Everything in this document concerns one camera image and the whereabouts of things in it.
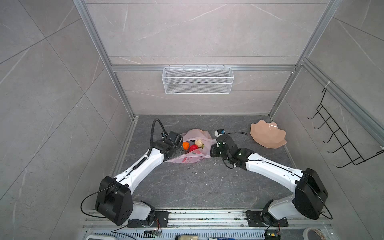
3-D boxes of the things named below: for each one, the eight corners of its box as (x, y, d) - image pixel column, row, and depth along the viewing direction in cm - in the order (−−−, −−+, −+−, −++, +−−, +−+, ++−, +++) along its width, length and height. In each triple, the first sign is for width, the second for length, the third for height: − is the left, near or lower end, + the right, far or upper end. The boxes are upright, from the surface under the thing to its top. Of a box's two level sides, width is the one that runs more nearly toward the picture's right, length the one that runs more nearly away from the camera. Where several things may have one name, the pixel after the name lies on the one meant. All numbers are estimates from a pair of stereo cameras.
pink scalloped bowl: (254, 150, 102) (256, 145, 98) (246, 124, 117) (248, 120, 113) (288, 150, 102) (292, 146, 98) (276, 124, 117) (279, 120, 113)
